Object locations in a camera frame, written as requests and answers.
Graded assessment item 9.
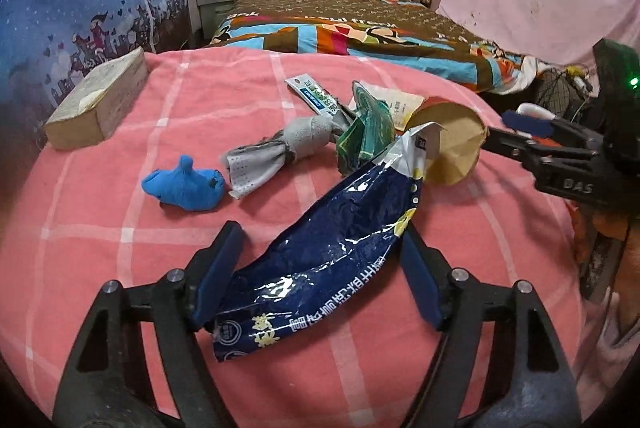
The colourful patchwork quilt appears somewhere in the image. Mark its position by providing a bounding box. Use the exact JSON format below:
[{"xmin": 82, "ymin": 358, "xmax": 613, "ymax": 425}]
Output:
[{"xmin": 207, "ymin": 0, "xmax": 538, "ymax": 95}]

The brown paper cup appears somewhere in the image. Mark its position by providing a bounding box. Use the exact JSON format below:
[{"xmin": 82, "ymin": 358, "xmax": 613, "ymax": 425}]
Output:
[{"xmin": 404, "ymin": 96, "xmax": 488, "ymax": 186}]

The beige tissue box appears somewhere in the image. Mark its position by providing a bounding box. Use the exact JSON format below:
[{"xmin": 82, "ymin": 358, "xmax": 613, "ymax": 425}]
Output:
[{"xmin": 44, "ymin": 47, "xmax": 149, "ymax": 151}]

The white toothpaste tube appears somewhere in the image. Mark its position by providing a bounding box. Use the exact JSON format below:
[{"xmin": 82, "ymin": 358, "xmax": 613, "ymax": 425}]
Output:
[{"xmin": 284, "ymin": 74, "xmax": 353, "ymax": 129}]

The dark mesh basket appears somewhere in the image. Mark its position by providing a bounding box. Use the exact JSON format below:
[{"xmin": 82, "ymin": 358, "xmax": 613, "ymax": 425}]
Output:
[{"xmin": 534, "ymin": 68, "xmax": 601, "ymax": 121}]

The grey cloth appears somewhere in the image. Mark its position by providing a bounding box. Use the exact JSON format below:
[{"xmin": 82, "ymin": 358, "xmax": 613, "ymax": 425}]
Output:
[{"xmin": 222, "ymin": 115, "xmax": 351, "ymax": 200}]

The white powder packet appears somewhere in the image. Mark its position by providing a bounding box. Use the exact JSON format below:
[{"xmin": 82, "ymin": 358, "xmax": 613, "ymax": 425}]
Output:
[{"xmin": 357, "ymin": 80, "xmax": 425, "ymax": 132}]

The pink checked blanket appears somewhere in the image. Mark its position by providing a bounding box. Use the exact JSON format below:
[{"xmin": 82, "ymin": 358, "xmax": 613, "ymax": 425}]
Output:
[{"xmin": 0, "ymin": 44, "xmax": 583, "ymax": 428}]

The green wrapper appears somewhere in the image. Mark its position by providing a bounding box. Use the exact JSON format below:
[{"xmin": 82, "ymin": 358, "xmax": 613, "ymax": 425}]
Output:
[{"xmin": 336, "ymin": 81, "xmax": 398, "ymax": 178}]

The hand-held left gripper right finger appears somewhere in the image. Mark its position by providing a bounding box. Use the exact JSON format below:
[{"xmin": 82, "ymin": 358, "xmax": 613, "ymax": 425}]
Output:
[{"xmin": 400, "ymin": 225, "xmax": 583, "ymax": 428}]

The dark blue snack bag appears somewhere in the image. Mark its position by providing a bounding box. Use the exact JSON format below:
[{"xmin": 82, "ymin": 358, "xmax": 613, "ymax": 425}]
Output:
[{"xmin": 211, "ymin": 122, "xmax": 447, "ymax": 363}]

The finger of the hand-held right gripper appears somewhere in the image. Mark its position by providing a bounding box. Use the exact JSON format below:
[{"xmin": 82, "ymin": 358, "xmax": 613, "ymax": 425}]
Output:
[
  {"xmin": 501, "ymin": 109, "xmax": 603, "ymax": 146},
  {"xmin": 481, "ymin": 125, "xmax": 591, "ymax": 164}
]

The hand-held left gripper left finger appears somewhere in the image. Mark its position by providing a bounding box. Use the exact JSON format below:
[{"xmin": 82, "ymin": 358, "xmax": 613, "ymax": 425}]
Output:
[{"xmin": 52, "ymin": 221, "xmax": 247, "ymax": 428}]

